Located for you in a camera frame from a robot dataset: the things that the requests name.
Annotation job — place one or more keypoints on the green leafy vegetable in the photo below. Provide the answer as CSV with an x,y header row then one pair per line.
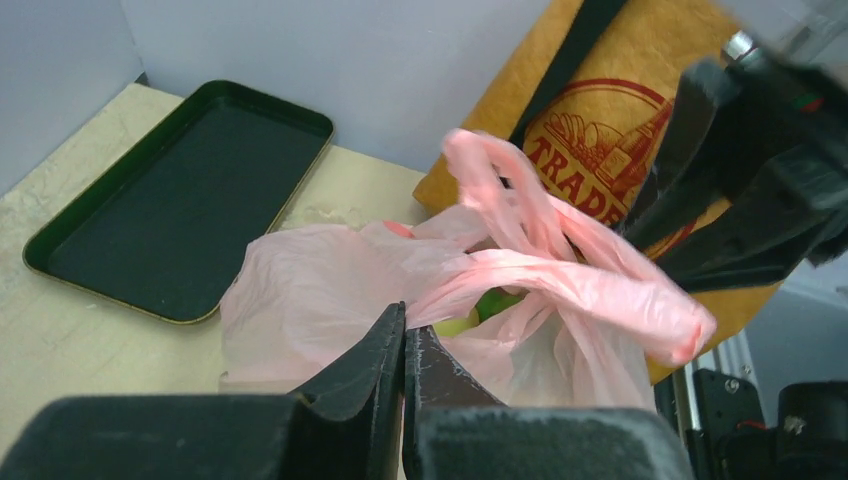
x,y
491,303

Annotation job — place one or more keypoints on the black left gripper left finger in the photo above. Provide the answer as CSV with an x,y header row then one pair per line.
x,y
343,423

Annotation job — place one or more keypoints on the brown Trader Joe's bag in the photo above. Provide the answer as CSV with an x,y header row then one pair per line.
x,y
588,93

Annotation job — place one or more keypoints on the pink plastic grocery bag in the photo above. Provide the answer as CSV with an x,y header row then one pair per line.
x,y
592,309

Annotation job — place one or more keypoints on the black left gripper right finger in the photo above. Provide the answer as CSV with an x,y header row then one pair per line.
x,y
456,429

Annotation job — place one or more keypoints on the black tray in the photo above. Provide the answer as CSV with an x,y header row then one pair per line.
x,y
163,231

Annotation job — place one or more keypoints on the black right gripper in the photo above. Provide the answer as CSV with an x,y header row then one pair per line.
x,y
765,128

